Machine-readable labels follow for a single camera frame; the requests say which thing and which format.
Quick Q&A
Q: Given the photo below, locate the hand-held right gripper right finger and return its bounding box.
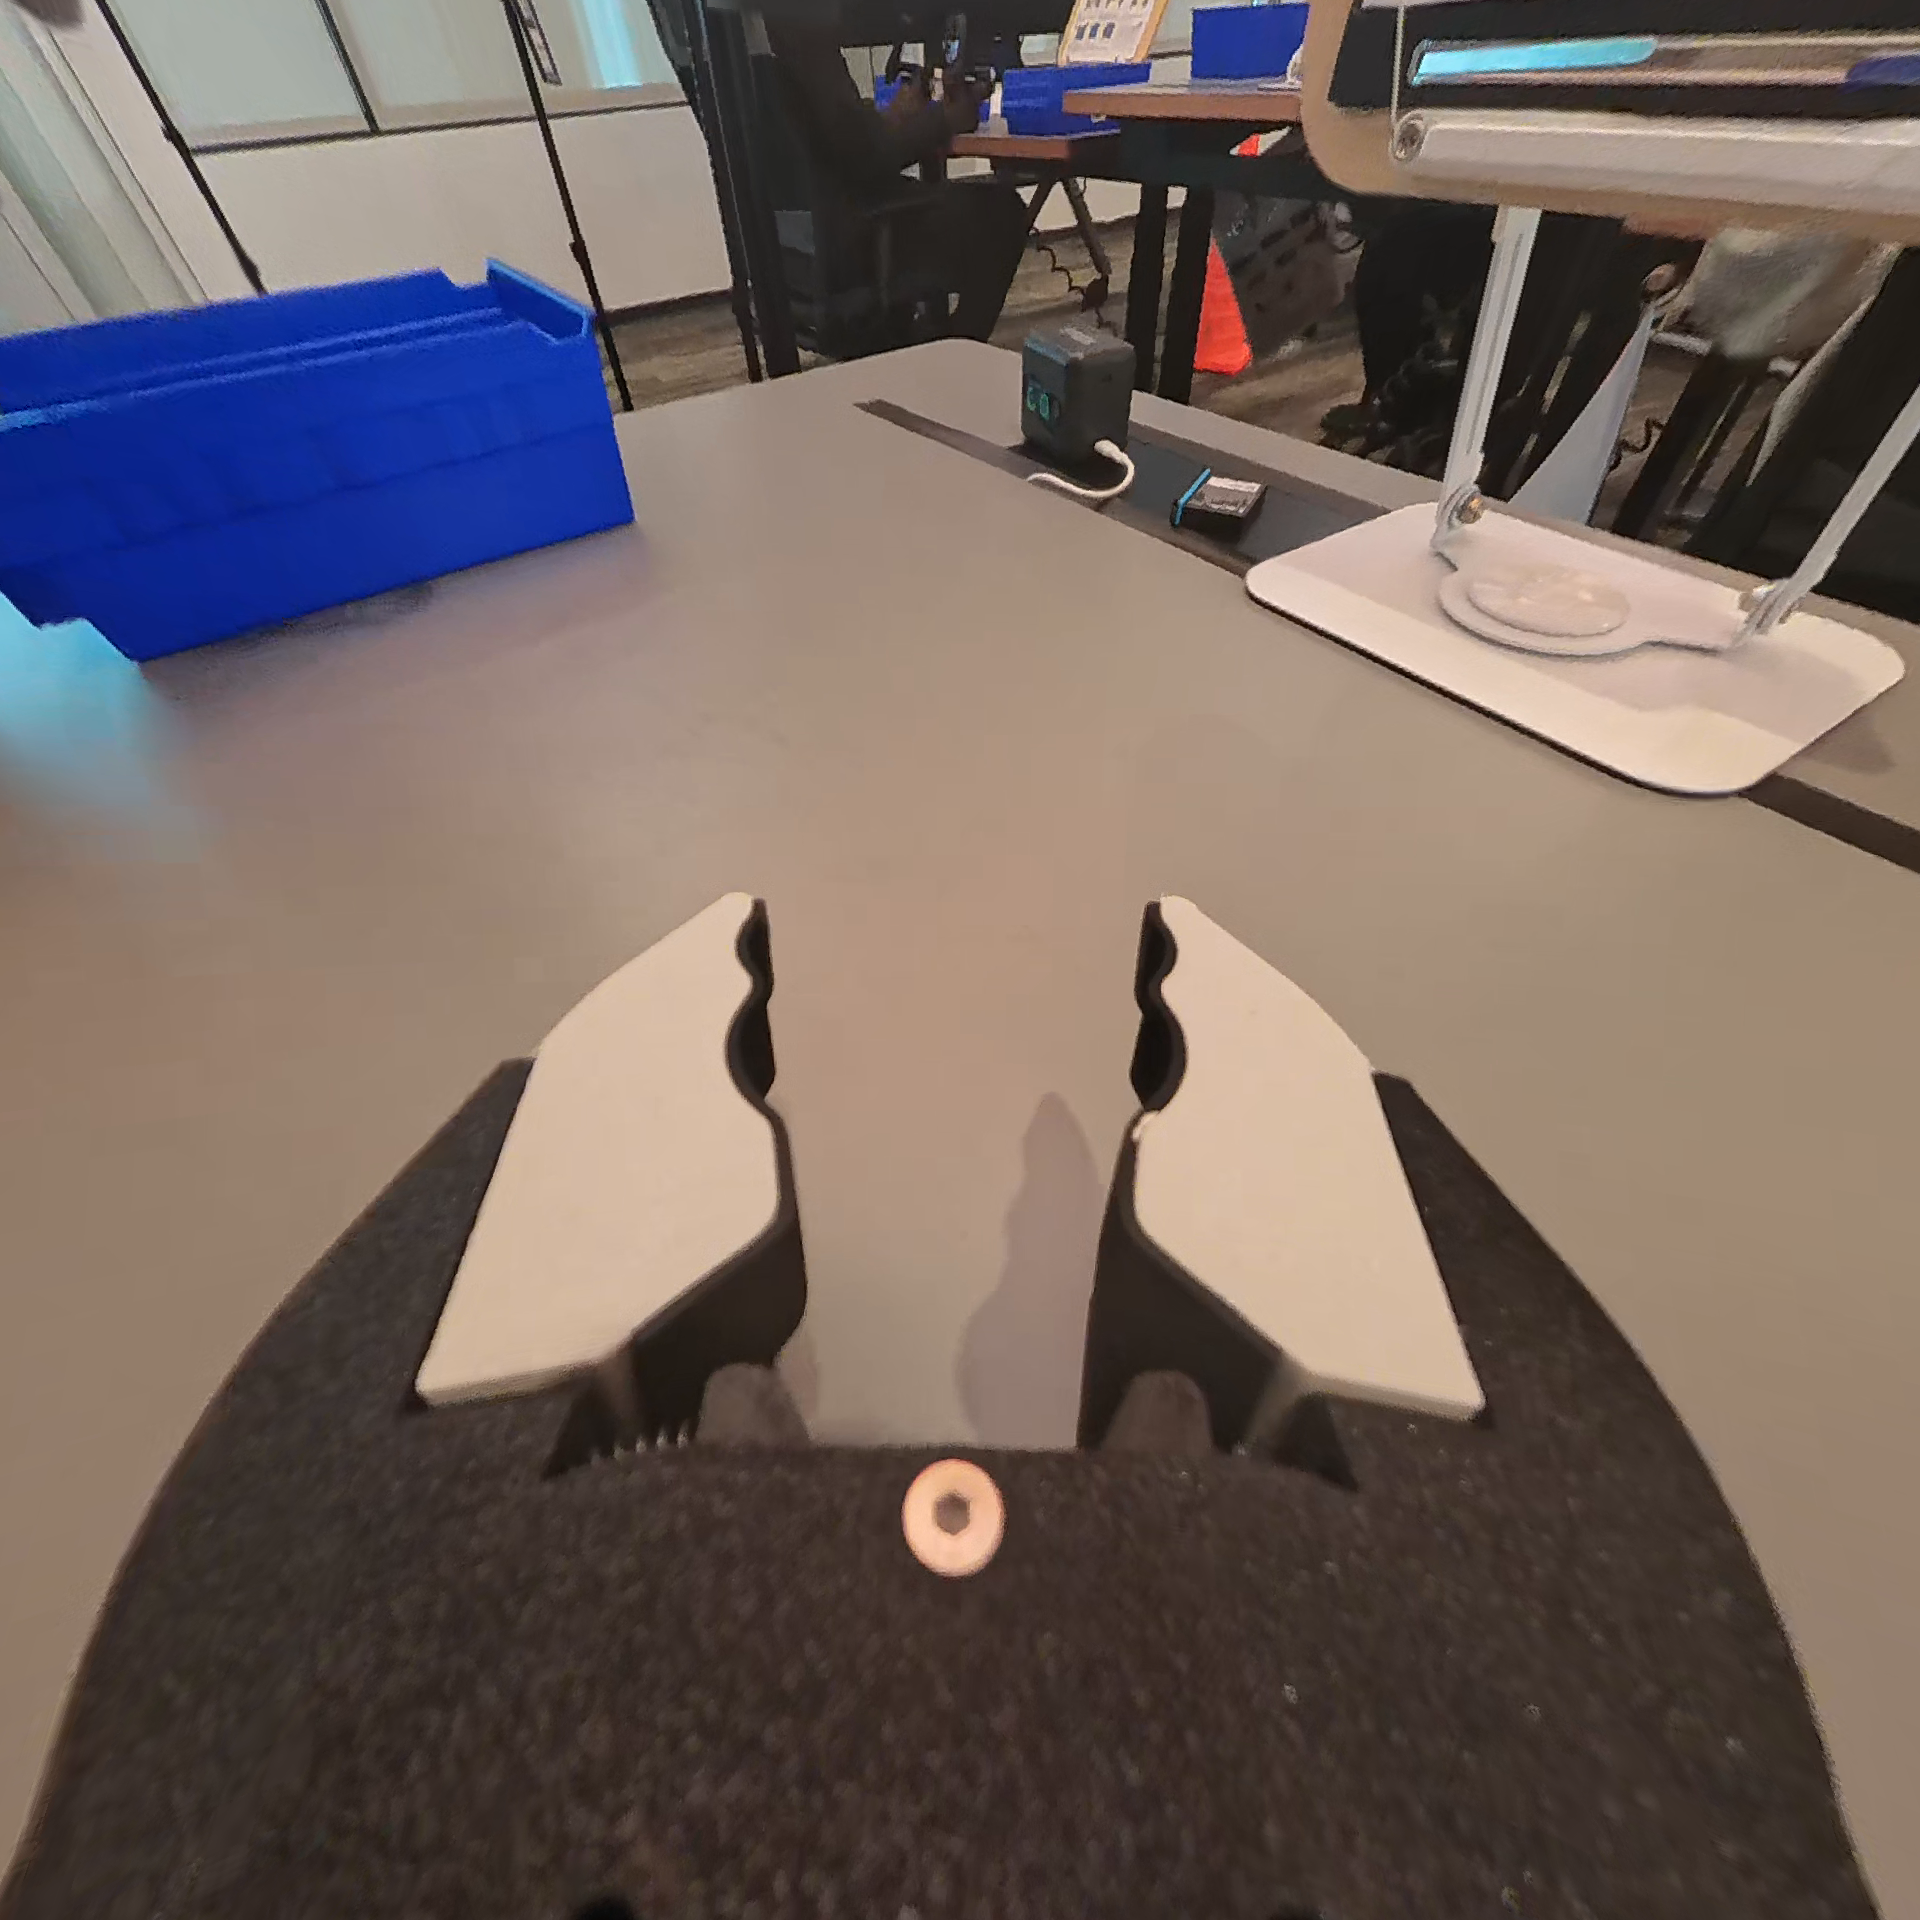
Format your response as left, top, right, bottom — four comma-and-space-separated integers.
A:
1075, 894, 1489, 1452

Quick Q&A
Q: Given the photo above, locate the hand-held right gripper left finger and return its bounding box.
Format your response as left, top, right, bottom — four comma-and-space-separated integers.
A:
411, 894, 809, 1452

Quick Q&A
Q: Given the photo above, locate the blue plastic bin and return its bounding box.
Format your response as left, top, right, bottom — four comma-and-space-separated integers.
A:
0, 257, 637, 666
1189, 0, 1312, 81
996, 60, 1156, 136

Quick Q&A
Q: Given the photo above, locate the white tablet stand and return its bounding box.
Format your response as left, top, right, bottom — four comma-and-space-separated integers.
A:
1242, 111, 1920, 797

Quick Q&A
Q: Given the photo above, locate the black charging box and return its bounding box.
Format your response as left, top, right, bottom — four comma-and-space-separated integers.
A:
1020, 323, 1140, 454

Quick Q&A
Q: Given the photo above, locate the orange traffic cone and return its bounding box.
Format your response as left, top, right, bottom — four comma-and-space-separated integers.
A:
1194, 236, 1256, 377

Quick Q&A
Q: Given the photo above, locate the black office chair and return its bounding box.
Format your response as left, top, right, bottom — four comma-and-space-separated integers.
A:
776, 191, 965, 359

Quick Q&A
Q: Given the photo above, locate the grey patterned box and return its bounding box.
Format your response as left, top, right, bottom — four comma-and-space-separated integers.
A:
1219, 191, 1361, 356

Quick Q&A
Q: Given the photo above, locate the white stand with instruction board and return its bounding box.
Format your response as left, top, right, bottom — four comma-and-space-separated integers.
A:
1296, 0, 1920, 245

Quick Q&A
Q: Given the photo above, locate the wooden table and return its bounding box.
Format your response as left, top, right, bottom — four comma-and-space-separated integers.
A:
942, 126, 1130, 290
1061, 80, 1309, 409

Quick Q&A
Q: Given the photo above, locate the black tablet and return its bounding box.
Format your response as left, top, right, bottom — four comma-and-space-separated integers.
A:
1325, 0, 1920, 126

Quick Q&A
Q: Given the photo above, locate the silver light bar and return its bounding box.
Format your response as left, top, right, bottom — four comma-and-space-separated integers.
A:
1406, 35, 1920, 96

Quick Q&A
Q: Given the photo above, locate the printed sign card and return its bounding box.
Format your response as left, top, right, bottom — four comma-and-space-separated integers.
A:
1056, 0, 1173, 72

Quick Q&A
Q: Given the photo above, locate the black metal post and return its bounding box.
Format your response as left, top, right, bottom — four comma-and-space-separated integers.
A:
696, 0, 805, 382

